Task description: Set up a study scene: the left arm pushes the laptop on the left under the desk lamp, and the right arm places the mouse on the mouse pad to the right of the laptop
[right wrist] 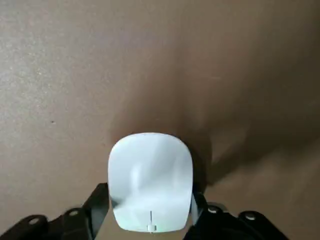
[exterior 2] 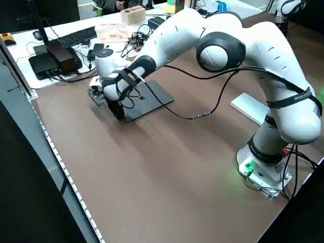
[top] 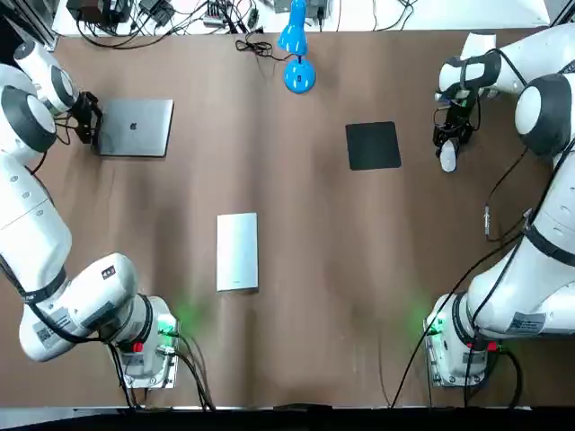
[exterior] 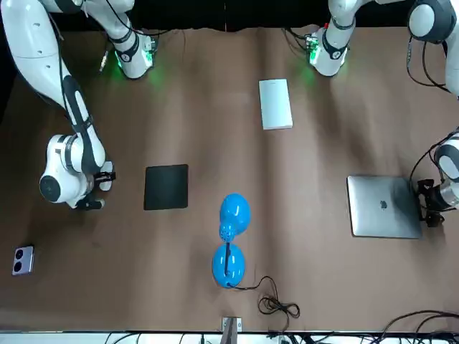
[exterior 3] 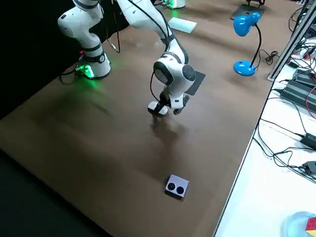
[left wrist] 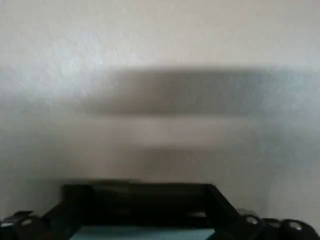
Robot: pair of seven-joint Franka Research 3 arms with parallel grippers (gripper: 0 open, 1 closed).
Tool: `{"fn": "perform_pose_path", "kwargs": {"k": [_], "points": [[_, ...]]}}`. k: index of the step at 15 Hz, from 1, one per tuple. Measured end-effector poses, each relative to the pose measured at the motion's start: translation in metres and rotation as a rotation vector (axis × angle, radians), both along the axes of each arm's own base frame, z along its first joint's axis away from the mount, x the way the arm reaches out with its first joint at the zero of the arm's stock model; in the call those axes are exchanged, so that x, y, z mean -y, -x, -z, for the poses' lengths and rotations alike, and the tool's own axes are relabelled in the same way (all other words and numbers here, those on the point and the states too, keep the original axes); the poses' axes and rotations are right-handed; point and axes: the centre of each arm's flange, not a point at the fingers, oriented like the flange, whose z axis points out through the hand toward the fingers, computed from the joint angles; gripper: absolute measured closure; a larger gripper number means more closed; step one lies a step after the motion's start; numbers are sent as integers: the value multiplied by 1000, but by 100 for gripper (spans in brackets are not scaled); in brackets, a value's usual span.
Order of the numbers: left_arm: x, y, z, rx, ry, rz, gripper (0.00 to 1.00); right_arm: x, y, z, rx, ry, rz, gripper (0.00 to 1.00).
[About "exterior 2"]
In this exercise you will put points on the black stand pole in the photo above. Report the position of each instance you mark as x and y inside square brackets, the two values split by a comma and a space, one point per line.
[40, 22]

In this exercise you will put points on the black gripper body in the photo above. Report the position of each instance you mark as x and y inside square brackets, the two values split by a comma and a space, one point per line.
[115, 108]
[283, 29]

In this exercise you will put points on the black computer mouse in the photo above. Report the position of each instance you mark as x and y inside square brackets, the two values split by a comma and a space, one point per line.
[37, 34]

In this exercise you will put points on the red yellow button box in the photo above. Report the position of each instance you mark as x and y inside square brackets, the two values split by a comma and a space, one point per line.
[6, 37]

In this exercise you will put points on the dark brown wooden block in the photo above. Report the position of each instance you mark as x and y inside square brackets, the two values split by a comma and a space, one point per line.
[60, 56]

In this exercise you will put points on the person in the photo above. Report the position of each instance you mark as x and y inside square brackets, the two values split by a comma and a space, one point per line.
[108, 6]

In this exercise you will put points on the small black device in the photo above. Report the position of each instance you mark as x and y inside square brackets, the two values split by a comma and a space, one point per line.
[94, 54]

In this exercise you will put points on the black ribbed power box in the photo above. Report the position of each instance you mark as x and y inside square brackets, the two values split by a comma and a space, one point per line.
[157, 22]

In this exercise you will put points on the yellow green box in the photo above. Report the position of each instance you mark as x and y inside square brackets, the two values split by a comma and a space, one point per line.
[170, 6]

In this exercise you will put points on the beige paper packet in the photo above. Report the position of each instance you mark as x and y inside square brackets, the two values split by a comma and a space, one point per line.
[112, 32]

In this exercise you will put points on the black flat dock box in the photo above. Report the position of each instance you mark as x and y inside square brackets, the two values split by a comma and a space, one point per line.
[40, 66]

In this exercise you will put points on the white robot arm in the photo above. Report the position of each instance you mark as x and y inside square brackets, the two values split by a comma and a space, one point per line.
[177, 38]
[291, 7]

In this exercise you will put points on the black keyboard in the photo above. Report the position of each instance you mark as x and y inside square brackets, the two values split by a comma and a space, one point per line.
[76, 36]

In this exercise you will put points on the white LED strip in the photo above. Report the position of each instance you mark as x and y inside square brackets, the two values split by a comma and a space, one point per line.
[63, 182]

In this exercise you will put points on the light wooden block holder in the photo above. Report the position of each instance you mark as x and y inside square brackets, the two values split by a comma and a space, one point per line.
[132, 16]

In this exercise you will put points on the black monitor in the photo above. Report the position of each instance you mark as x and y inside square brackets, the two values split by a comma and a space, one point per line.
[38, 12]

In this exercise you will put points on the dark grey laptop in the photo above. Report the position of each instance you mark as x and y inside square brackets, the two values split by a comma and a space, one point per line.
[154, 98]

